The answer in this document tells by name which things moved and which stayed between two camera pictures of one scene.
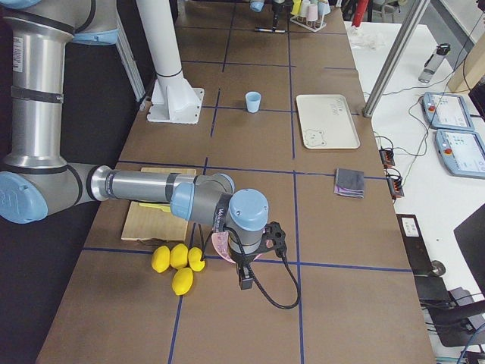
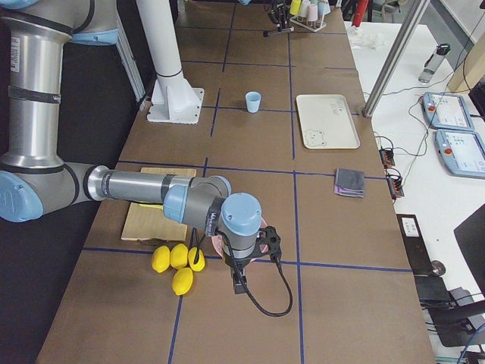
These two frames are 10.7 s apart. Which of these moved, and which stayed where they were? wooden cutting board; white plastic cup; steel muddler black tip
Moved: steel muddler black tip
Stayed: wooden cutting board; white plastic cup
